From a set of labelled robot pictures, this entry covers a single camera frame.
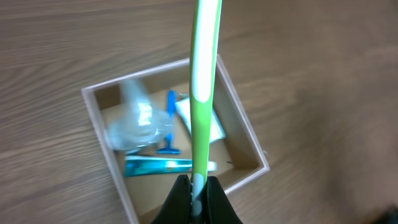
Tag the clear soap pump bottle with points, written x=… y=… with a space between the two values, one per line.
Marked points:
x=141 y=123

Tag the green toothpaste tube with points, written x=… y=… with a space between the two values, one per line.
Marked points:
x=145 y=165

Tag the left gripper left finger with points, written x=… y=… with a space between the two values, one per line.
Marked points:
x=176 y=208

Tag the blue disposable razor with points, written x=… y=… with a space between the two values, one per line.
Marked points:
x=170 y=108

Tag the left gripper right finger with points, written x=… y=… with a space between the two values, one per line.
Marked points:
x=218 y=209

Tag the white cardboard box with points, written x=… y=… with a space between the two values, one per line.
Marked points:
x=239 y=155

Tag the green white toothbrush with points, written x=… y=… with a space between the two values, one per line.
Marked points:
x=204 y=47

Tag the green white soap packet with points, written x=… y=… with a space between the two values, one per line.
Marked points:
x=216 y=129

